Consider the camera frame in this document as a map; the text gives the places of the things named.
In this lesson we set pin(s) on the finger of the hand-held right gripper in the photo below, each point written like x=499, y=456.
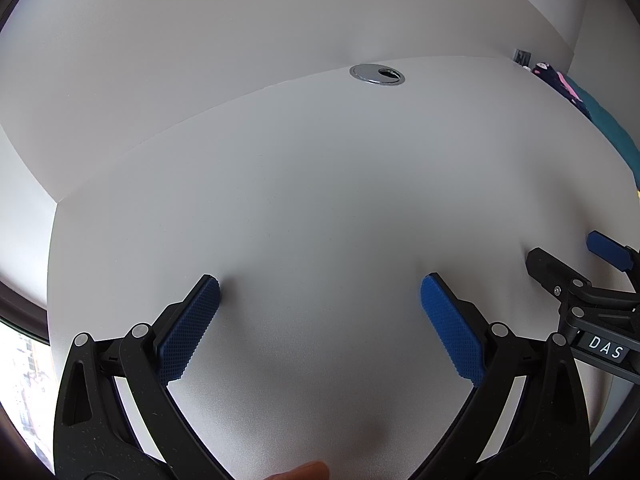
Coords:
x=555, y=270
x=610, y=251

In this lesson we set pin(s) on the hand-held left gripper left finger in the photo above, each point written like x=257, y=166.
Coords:
x=192, y=325

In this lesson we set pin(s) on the navy patterned blanket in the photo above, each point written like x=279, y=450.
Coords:
x=545, y=71

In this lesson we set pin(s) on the teal pillow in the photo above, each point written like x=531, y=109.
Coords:
x=610, y=130

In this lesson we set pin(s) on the hot pink blanket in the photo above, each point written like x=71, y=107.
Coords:
x=570, y=88

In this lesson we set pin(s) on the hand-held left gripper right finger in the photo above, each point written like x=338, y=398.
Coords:
x=450, y=330

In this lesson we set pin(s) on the window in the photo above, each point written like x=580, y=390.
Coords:
x=22, y=375

